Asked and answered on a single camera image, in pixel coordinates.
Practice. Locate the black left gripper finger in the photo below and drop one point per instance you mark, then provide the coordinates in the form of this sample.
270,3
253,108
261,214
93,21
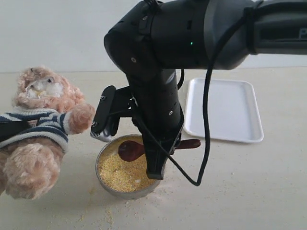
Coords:
12,128

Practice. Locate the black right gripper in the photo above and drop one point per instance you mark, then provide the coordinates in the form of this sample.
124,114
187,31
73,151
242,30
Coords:
158,104

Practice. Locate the dark red wooden spoon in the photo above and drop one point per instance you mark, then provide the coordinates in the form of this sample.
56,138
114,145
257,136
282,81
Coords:
131,150

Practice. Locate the teddy bear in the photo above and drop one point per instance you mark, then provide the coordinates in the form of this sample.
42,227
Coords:
53,109

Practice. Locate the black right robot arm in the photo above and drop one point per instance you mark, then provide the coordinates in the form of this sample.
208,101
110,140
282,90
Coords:
154,39

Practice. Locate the steel bowl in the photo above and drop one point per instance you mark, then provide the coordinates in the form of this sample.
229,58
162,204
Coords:
112,147

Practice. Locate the yellow millet grains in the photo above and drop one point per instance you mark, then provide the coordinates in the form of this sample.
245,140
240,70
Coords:
123,176

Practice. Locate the white plastic tray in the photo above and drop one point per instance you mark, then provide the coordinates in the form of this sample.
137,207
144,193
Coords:
232,110

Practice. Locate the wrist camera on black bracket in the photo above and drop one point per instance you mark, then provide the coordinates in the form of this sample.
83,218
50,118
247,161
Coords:
113,105

